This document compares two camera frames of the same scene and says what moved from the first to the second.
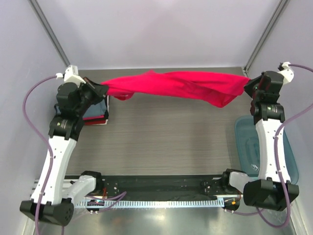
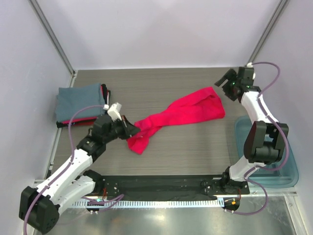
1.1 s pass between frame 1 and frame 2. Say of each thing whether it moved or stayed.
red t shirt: moved
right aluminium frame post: stayed
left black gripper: moved
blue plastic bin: stayed
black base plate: stayed
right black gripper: moved
